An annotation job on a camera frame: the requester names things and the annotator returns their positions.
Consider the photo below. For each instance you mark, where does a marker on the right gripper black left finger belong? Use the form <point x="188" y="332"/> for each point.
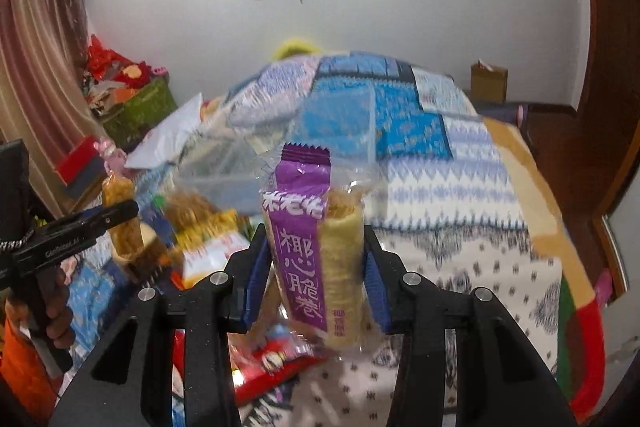
<point x="126" y="379"/>

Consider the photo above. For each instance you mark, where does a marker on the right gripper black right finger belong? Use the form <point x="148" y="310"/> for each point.
<point x="501" y="380"/>

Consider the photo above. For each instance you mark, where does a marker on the clear bag golden snack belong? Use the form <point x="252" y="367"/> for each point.
<point x="118" y="195"/>

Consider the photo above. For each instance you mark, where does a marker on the red cartoon noodle snack bag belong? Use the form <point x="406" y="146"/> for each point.
<point x="281" y="355"/>

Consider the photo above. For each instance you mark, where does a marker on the purple coconut roll snack pack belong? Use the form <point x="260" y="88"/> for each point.
<point x="315" y="225"/>

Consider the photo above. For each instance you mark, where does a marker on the left hand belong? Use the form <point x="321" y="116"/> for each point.
<point x="61" y="316"/>

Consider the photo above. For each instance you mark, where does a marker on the red box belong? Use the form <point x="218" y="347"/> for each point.
<point x="81" y="169"/>

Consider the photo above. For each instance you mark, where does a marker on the pink plush toy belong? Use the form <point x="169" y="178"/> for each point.
<point x="114" y="158"/>

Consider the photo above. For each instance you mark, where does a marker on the striped window curtain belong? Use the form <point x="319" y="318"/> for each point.
<point x="43" y="57"/>

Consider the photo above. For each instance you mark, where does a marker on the green storage box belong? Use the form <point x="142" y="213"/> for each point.
<point x="126" y="124"/>

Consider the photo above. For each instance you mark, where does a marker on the yellow white snack pack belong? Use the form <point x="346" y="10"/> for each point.
<point x="206" y="246"/>

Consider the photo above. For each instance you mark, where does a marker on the white pillow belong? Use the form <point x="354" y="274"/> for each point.
<point x="165" y="142"/>

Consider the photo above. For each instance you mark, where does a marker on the patchwork blue bed quilt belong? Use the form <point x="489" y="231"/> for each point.
<point x="461" y="199"/>

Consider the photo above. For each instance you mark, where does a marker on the clear plastic storage box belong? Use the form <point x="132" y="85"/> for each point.
<point x="280" y="146"/>

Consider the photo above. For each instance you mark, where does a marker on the brown wooden door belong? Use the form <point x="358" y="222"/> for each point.
<point x="590" y="154"/>

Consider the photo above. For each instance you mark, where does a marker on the brown cardboard box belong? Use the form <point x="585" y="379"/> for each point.
<point x="489" y="83"/>

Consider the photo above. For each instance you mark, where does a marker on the yellow hoop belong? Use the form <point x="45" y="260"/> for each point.
<point x="295" y="47"/>

